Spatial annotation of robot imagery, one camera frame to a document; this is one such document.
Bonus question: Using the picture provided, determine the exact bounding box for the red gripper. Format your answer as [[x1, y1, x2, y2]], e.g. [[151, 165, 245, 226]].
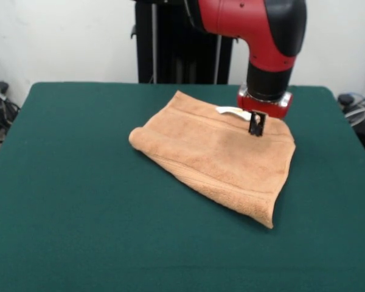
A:
[[237, 85, 294, 137]]

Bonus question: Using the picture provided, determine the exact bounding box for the tan terry towel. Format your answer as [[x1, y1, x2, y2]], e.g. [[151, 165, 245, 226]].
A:
[[128, 89, 297, 229]]

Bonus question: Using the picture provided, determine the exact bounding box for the dark green table cloth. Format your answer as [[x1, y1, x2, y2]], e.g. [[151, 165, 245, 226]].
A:
[[0, 81, 365, 292]]

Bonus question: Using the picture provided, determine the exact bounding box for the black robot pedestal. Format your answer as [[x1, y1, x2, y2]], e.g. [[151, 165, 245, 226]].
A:
[[130, 0, 241, 85]]

